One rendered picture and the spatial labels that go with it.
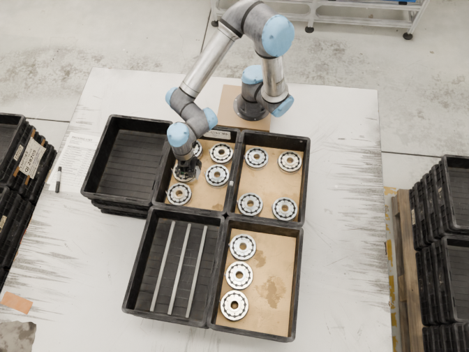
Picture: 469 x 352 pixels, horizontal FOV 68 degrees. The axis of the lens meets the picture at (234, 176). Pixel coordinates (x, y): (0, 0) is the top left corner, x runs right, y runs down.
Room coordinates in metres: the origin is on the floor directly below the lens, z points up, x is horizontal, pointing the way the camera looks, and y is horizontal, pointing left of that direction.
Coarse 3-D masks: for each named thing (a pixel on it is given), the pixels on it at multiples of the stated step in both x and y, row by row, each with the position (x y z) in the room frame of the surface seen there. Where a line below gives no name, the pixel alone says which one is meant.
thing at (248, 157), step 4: (252, 148) 0.79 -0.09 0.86; (256, 148) 0.79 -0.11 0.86; (260, 148) 0.79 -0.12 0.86; (248, 152) 0.77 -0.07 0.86; (252, 152) 0.77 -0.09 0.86; (260, 152) 0.77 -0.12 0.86; (264, 152) 0.77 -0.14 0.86; (248, 156) 0.75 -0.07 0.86; (264, 156) 0.74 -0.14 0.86; (248, 160) 0.73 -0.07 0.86; (252, 160) 0.73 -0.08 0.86; (264, 160) 0.73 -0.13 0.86; (248, 164) 0.71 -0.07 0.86; (252, 164) 0.71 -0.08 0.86; (256, 164) 0.71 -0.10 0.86; (260, 164) 0.71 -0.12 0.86; (264, 164) 0.71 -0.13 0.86
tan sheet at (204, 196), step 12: (204, 144) 0.85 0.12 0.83; (228, 144) 0.84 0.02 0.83; (204, 156) 0.78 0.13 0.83; (204, 168) 0.72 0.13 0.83; (228, 168) 0.71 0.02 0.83; (204, 180) 0.67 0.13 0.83; (192, 192) 0.61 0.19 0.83; (204, 192) 0.61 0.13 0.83; (216, 192) 0.60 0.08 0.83; (192, 204) 0.56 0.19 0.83; (204, 204) 0.55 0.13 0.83; (216, 204) 0.55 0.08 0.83
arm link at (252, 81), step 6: (252, 66) 1.12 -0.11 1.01; (258, 66) 1.12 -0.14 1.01; (246, 72) 1.09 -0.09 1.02; (252, 72) 1.09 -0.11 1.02; (258, 72) 1.08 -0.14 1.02; (246, 78) 1.05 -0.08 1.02; (252, 78) 1.04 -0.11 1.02; (258, 78) 1.04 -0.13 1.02; (246, 84) 1.04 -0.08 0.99; (252, 84) 1.03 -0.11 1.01; (258, 84) 1.03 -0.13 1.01; (246, 90) 1.04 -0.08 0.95; (252, 90) 1.02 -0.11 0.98; (258, 90) 1.00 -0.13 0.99; (246, 96) 1.04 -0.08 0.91; (252, 96) 1.01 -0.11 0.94
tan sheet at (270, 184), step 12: (276, 156) 0.76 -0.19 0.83; (300, 156) 0.75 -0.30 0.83; (264, 168) 0.70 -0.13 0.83; (276, 168) 0.70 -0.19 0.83; (300, 168) 0.69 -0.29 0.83; (240, 180) 0.65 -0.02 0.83; (252, 180) 0.65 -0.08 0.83; (264, 180) 0.64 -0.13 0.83; (276, 180) 0.64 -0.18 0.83; (288, 180) 0.64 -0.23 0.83; (300, 180) 0.63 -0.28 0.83; (240, 192) 0.60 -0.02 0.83; (252, 192) 0.59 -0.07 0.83; (264, 192) 0.59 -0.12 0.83; (276, 192) 0.58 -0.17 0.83; (288, 192) 0.58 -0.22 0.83; (252, 204) 0.54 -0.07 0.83; (264, 204) 0.53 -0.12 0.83; (264, 216) 0.48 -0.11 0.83
